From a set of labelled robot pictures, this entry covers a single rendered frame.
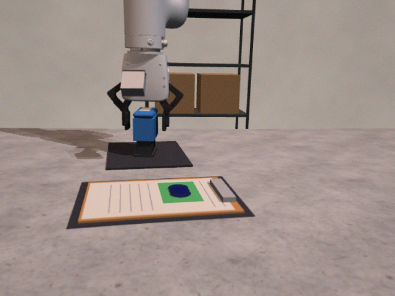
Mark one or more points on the blue self-inking stamp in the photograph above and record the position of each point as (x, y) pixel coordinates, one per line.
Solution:
(145, 131)

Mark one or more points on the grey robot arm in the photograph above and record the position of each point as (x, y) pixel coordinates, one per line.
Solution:
(145, 22)

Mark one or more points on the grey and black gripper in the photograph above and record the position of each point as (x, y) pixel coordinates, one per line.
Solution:
(157, 85)

